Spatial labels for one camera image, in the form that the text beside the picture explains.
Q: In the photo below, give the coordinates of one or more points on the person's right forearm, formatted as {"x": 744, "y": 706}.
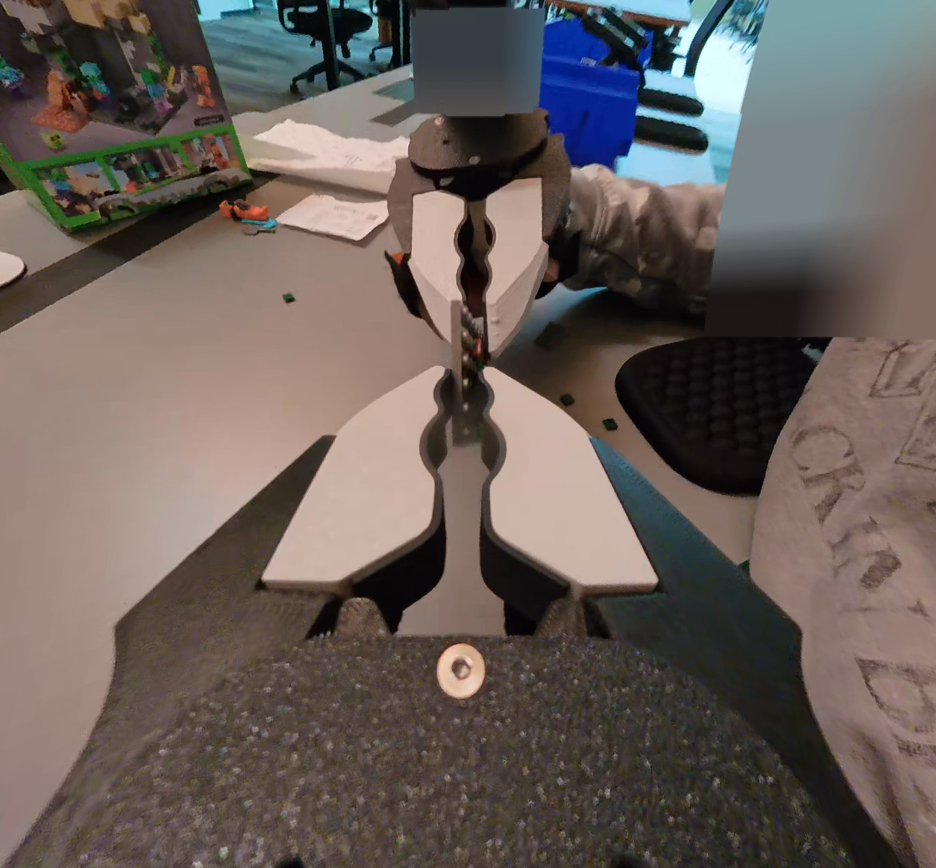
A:
{"x": 643, "y": 239}

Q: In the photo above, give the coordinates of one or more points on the orange and teal lego assembly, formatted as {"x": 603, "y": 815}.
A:
{"x": 245, "y": 214}

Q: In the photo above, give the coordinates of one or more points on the white crumpled paper bag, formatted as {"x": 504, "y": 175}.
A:
{"x": 329, "y": 151}

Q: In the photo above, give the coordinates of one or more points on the white stand base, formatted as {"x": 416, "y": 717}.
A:
{"x": 11, "y": 270}

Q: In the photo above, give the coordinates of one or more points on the black office chair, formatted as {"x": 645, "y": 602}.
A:
{"x": 322, "y": 20}

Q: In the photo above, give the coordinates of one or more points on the person's right hand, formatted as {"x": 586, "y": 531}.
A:
{"x": 550, "y": 276}

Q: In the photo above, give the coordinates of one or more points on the large dark grey lego plate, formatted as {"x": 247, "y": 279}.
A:
{"x": 468, "y": 400}

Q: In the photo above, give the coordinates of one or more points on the blue plastic storage bin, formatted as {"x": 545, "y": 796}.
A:
{"x": 585, "y": 100}

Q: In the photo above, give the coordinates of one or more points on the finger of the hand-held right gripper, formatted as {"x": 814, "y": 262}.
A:
{"x": 519, "y": 254}
{"x": 435, "y": 254}

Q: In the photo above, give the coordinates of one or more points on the black padded chair armrest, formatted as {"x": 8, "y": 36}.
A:
{"x": 673, "y": 135}
{"x": 669, "y": 102}

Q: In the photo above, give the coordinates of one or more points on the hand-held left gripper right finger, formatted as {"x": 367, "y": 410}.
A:
{"x": 570, "y": 510}

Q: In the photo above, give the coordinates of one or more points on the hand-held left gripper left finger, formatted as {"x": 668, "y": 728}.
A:
{"x": 358, "y": 502}

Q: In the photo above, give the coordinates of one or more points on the colourful lego box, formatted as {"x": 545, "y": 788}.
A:
{"x": 110, "y": 78}

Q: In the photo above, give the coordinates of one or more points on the white instruction sheet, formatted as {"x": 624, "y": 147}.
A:
{"x": 333, "y": 217}

